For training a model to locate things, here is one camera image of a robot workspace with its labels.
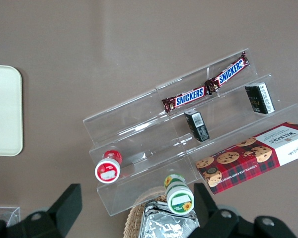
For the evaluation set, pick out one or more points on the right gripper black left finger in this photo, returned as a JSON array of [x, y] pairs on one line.
[[57, 213]]

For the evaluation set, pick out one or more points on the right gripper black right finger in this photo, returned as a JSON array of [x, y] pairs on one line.
[[221, 223]]

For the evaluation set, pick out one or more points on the oval tan wicker basket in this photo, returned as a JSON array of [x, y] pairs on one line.
[[132, 223]]

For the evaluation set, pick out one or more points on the cream rectangular serving tray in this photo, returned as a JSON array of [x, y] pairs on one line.
[[5, 109]]

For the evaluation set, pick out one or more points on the green lid yogurt cup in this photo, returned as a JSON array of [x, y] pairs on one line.
[[180, 199]]

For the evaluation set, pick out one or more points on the clear acrylic bottle rack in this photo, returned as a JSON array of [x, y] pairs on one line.
[[5, 213]]

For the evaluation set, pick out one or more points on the silver foil container stack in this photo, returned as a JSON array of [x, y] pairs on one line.
[[164, 223]]

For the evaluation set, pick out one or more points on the red lid yogurt cup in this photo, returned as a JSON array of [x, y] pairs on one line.
[[107, 169]]

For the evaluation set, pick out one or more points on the red tartan cookie box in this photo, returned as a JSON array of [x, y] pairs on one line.
[[248, 158]]

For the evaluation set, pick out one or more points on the small black carton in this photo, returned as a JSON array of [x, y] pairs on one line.
[[259, 98], [197, 126]]

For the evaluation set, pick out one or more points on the clear acrylic stepped riser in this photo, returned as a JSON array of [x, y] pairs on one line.
[[139, 129], [228, 119]]

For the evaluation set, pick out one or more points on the brown Snickers bar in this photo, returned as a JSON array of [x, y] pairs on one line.
[[229, 73], [188, 95]]

